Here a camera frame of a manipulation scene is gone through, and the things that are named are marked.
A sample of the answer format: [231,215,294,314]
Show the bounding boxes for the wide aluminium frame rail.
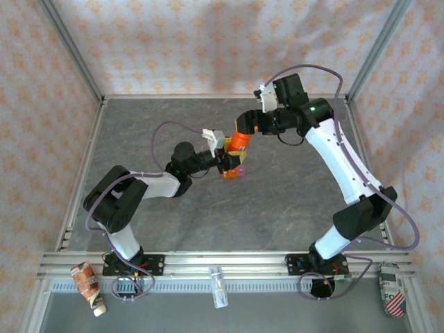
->
[37,250,416,279]

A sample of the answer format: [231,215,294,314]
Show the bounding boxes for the thin aluminium frame rail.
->
[55,99,108,253]
[102,93,350,101]
[343,99,396,250]

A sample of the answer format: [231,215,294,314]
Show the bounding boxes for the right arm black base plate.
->
[284,253,348,277]

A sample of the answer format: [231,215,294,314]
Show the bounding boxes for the grey slotted cable duct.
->
[48,280,382,293]

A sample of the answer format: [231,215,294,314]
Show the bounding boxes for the crumpled brown drink bottle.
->
[70,262,107,316]

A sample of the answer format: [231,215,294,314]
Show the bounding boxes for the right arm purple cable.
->
[263,65,421,302]

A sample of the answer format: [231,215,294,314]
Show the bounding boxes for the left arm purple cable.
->
[85,120,209,302]

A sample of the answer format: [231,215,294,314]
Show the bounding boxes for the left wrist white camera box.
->
[202,128,226,157]

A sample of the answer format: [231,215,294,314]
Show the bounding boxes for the clear plastic bottle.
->
[209,266,229,309]

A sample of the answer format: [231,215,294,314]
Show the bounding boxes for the aluminium frame post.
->
[37,0,105,101]
[346,0,413,101]

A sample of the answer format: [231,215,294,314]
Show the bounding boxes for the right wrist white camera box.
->
[255,85,278,114]

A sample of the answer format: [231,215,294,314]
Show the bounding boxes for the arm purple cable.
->
[263,65,421,302]
[85,120,209,302]

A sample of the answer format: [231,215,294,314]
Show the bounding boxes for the newsprint can with flag print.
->
[377,260,407,318]

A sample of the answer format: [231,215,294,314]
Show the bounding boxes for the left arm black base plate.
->
[102,254,165,278]

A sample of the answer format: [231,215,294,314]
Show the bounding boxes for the orange pill bottle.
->
[228,130,253,153]

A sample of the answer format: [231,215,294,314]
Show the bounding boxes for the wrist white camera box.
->
[255,85,278,114]
[202,128,226,157]

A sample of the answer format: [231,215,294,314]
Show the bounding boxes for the white orange patterned cloth backdrop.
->
[0,0,444,333]

